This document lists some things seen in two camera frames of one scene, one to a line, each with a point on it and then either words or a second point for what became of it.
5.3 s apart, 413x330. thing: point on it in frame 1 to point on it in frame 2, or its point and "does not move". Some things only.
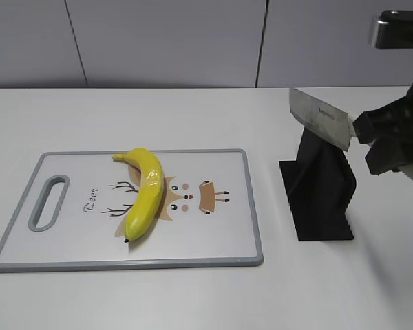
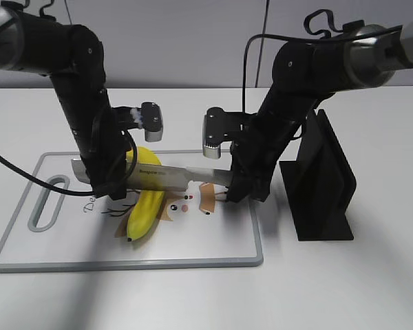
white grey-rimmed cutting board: [120, 210] does not move
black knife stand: [319, 185] does not move
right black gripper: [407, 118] to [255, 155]
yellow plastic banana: [149, 193] does not move
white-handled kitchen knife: [332, 126] to [141, 177]
